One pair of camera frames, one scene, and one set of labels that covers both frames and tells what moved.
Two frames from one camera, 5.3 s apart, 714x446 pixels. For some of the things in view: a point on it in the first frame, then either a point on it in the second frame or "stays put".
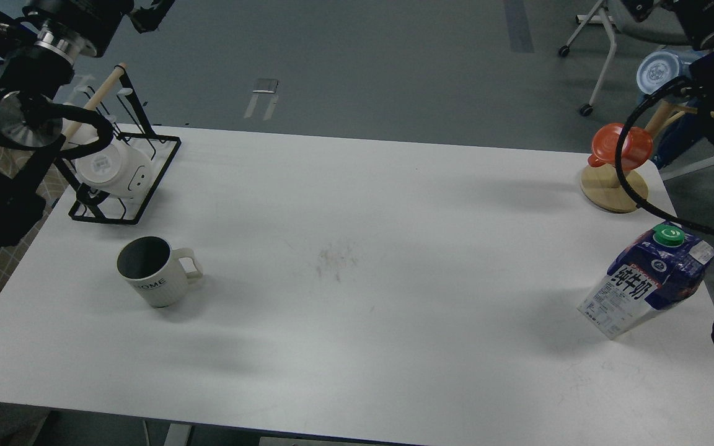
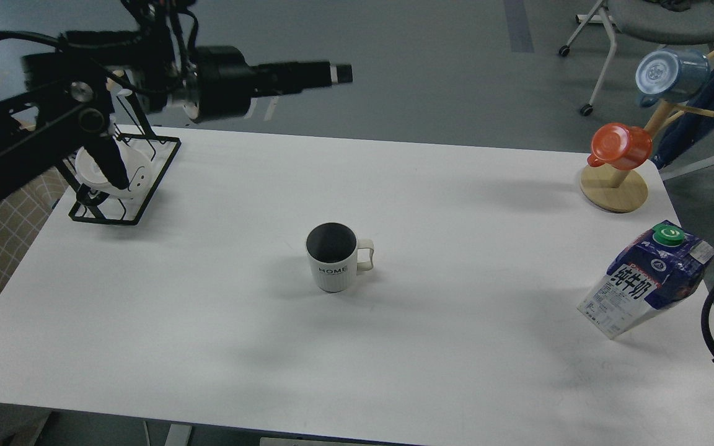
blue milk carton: x=649 y=272 stays put
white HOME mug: x=153 y=269 → x=332 y=248
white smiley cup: x=113 y=169 stays put
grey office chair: x=664 y=25 stays put
